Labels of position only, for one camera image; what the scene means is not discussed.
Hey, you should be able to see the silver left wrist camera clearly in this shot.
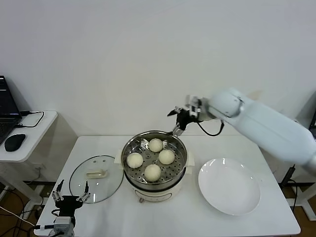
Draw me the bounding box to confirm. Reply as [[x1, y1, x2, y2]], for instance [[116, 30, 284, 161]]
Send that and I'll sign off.
[[53, 216, 73, 232]]

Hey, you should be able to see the white steamed baozi bun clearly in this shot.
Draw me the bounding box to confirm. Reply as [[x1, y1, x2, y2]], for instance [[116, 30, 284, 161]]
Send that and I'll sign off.
[[144, 164, 161, 182], [126, 152, 144, 169], [148, 138, 163, 153], [158, 149, 176, 165]]

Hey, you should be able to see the white round plate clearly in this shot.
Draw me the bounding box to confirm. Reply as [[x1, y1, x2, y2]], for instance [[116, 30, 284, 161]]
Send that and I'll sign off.
[[197, 158, 261, 216]]

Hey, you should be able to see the cream electric cooking pot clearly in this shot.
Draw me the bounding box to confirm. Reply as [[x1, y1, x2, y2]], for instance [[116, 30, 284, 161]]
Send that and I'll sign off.
[[114, 150, 196, 204]]

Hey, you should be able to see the glass pot lid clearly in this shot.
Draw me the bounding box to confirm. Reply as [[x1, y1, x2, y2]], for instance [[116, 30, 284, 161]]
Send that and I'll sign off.
[[69, 155, 124, 204]]

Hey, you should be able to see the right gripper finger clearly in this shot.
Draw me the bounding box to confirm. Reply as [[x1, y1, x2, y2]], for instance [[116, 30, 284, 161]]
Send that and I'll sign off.
[[167, 106, 183, 117], [171, 123, 186, 136]]

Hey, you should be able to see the white floor cable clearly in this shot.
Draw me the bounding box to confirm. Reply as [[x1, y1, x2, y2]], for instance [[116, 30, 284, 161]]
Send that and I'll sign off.
[[0, 206, 37, 227]]

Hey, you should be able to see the black cable with adapter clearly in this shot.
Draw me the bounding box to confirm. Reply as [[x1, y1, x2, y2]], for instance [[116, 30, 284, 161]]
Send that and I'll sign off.
[[280, 164, 307, 213]]

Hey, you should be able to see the white side table with laptop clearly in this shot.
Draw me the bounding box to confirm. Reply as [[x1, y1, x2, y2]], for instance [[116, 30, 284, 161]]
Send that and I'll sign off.
[[0, 110, 78, 205]]

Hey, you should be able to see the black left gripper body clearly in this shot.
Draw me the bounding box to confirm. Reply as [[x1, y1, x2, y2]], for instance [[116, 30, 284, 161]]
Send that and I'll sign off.
[[54, 195, 85, 218]]

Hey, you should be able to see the stainless steel steamer basket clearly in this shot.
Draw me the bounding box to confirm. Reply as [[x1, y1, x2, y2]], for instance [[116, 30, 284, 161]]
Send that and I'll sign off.
[[121, 130, 188, 186]]

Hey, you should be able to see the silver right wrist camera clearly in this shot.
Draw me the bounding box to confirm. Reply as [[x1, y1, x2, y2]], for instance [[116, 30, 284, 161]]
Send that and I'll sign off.
[[185, 95, 204, 117]]

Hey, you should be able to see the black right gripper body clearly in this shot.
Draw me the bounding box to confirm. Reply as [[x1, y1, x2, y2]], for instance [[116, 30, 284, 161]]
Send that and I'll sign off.
[[175, 110, 200, 130]]

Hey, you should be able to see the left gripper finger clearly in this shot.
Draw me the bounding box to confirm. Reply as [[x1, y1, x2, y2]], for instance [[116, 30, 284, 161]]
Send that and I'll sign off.
[[51, 179, 65, 201], [76, 181, 92, 203]]

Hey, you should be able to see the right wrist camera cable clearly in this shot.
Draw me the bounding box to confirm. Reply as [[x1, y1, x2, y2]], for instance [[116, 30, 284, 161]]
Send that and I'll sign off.
[[197, 118, 225, 137]]

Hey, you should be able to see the black laptop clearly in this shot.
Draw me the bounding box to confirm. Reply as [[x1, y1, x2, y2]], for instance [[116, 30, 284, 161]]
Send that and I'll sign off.
[[0, 75, 23, 146]]

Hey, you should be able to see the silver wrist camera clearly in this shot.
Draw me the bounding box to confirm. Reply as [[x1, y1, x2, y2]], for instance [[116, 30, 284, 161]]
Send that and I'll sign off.
[[53, 216, 73, 232], [185, 95, 204, 117]]

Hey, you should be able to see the black laptop usb cable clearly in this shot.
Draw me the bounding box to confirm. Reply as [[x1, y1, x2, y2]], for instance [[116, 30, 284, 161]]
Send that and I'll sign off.
[[14, 111, 45, 128]]

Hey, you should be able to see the black computer mouse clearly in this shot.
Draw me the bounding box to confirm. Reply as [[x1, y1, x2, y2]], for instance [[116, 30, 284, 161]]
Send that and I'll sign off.
[[4, 133, 26, 152]]

